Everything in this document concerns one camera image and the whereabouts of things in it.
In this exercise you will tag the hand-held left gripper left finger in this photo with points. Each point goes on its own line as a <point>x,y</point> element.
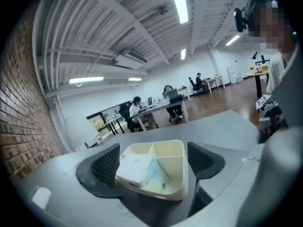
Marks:
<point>104,170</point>

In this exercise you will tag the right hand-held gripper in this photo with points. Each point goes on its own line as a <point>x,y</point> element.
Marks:
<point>267,107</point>

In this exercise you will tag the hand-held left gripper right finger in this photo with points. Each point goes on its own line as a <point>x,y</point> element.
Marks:
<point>203,162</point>

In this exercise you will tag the white printed box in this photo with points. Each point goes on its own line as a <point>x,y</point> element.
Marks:
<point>139,171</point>

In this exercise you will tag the cream divided organizer box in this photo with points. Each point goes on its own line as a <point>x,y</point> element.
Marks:
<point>172,167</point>

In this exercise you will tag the wooden desk with black leg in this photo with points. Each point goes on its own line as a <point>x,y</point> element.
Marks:
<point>258,75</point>

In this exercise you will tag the person's grey shirt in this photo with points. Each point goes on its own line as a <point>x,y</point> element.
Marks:
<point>275,74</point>

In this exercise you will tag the white shade table lamp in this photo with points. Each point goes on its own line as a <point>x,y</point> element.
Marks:
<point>79,131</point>

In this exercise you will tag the white cabinet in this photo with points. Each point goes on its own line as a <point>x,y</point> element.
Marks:
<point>230,74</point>

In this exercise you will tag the window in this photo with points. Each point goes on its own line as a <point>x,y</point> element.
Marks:
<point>106,117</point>

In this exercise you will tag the black desk lamp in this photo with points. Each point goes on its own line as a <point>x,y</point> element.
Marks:
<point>254,55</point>

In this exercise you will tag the black office chair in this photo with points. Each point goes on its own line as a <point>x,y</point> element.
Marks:
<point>123,113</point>
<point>194,85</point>

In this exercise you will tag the small white desk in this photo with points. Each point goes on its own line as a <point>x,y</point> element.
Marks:
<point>214,79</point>

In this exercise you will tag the black box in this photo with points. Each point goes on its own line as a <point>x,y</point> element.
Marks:
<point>177,99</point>

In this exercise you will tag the long white office desk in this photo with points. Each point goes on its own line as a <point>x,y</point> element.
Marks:
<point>163,106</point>

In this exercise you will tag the dried brown plant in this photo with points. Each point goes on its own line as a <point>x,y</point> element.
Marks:
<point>33,162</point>

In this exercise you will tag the grey laptop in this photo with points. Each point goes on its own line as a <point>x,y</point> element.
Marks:
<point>171,94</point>

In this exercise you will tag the long ceiling light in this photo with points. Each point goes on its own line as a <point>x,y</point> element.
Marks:
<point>183,54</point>
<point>232,40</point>
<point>86,80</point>
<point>135,79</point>
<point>179,1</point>

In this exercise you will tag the person's head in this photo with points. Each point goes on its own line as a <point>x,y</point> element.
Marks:
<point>270,25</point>

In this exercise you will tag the ceiling air conditioner unit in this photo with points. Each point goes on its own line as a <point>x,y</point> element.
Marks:
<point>130,59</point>

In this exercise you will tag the black head camera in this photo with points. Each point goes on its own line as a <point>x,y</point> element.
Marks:
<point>241,18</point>

